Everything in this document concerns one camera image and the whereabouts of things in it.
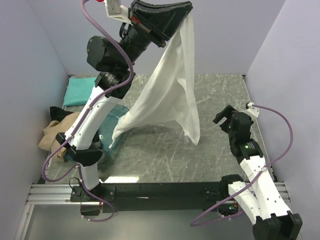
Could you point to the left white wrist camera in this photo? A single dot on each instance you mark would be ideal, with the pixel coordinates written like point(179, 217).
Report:
point(116, 11)

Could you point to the clear blue plastic bin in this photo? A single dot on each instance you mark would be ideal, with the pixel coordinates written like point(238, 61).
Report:
point(103, 137)

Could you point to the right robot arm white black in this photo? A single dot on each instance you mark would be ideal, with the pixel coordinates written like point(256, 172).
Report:
point(260, 199)

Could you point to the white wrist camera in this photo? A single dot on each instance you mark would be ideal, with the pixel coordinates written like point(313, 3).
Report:
point(116, 11)
point(251, 111)

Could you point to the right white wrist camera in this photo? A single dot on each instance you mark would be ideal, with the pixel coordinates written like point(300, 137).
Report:
point(251, 111)

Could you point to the white printed t shirt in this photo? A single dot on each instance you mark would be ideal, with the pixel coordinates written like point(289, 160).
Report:
point(168, 97)

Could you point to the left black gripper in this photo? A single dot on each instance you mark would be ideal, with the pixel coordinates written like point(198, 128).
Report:
point(158, 22)

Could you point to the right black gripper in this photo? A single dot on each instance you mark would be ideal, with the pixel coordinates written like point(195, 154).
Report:
point(227, 112)

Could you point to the folded teal t shirt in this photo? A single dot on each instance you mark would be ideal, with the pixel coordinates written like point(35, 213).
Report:
point(78, 91)

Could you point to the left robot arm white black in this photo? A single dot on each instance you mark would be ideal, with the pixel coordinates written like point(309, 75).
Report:
point(114, 61)

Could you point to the aluminium rail frame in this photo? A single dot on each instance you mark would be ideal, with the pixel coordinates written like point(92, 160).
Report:
point(59, 194)

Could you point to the beige t shirt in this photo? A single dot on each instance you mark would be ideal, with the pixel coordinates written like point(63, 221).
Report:
point(48, 142)

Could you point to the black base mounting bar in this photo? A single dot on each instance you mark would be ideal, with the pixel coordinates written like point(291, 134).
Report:
point(149, 196)

